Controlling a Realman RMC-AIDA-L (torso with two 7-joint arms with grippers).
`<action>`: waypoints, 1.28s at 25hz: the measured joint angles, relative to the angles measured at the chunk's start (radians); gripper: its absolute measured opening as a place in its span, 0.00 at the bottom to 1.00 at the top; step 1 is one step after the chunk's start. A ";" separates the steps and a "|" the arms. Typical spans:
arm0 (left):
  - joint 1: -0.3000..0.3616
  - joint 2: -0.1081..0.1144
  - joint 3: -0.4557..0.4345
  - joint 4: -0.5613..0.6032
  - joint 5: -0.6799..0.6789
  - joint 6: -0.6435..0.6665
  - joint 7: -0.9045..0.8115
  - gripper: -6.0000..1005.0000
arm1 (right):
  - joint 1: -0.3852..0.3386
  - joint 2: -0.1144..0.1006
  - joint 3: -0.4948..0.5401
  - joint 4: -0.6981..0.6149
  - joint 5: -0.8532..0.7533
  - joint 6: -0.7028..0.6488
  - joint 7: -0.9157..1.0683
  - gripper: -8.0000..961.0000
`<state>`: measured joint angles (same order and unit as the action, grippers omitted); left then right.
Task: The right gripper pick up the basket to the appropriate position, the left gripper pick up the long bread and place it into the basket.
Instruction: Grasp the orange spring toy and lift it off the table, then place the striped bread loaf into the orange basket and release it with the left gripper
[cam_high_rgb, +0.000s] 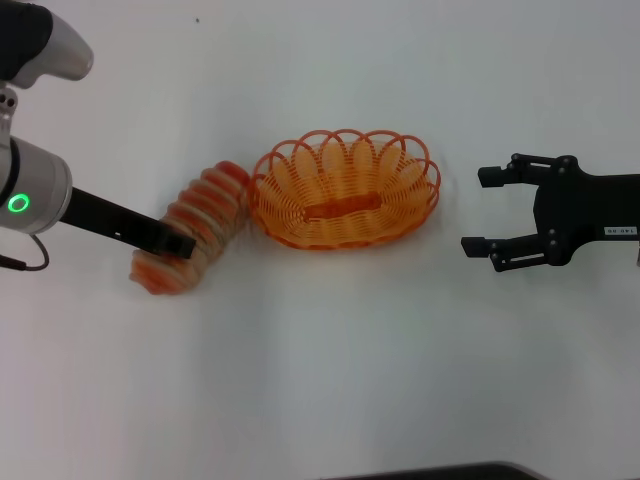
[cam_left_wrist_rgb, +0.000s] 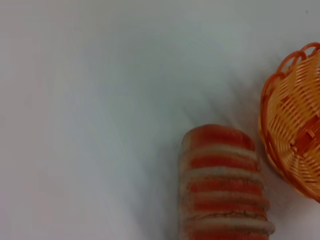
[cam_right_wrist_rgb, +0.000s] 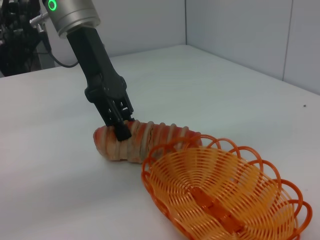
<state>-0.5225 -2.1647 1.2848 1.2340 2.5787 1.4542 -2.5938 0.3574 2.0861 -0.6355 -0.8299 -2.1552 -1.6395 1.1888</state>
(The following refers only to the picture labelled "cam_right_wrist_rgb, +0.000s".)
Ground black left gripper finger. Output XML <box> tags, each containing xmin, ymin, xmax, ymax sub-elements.
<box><xmin>113</xmin><ymin>95</ymin><xmax>135</xmax><ymax>122</ymax></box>
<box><xmin>93</xmin><ymin>98</ymin><xmax>132</xmax><ymax>142</ymax></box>

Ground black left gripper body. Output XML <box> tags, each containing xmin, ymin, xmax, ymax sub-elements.
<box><xmin>65</xmin><ymin>27</ymin><xmax>127</xmax><ymax>104</ymax></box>

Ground sliced sausage bread loaf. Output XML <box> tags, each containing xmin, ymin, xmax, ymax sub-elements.
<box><xmin>93</xmin><ymin>119</ymin><xmax>204</xmax><ymax>165</ymax></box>

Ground orange plastic woven basket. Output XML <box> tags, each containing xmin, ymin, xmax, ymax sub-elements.
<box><xmin>141</xmin><ymin>134</ymin><xmax>313</xmax><ymax>240</ymax></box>

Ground black robot torso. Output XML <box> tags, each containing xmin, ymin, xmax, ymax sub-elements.
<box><xmin>0</xmin><ymin>0</ymin><xmax>50</xmax><ymax>77</ymax></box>

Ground thin black cable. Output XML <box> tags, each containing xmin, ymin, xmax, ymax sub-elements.
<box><xmin>41</xmin><ymin>24</ymin><xmax>81</xmax><ymax>68</ymax></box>

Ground silver metal cable connector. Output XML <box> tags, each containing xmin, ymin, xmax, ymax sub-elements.
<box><xmin>29</xmin><ymin>12</ymin><xmax>50</xmax><ymax>32</ymax></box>

